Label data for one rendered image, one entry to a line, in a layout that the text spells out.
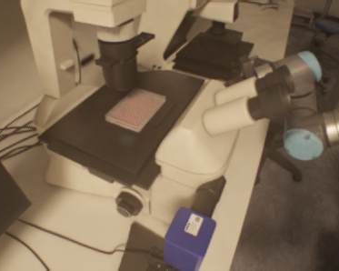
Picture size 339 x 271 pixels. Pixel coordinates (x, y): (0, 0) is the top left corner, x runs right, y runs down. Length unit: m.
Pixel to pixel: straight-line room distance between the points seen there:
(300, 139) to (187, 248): 0.39
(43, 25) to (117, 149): 0.28
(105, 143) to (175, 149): 0.16
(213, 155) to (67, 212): 0.41
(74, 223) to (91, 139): 0.23
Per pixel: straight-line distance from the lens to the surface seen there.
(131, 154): 0.45
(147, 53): 1.12
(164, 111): 0.53
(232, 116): 0.35
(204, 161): 0.38
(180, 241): 0.35
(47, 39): 0.53
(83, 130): 0.52
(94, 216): 0.62
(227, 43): 1.09
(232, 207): 0.64
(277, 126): 1.41
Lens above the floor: 1.29
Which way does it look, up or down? 43 degrees down
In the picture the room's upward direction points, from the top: 3 degrees clockwise
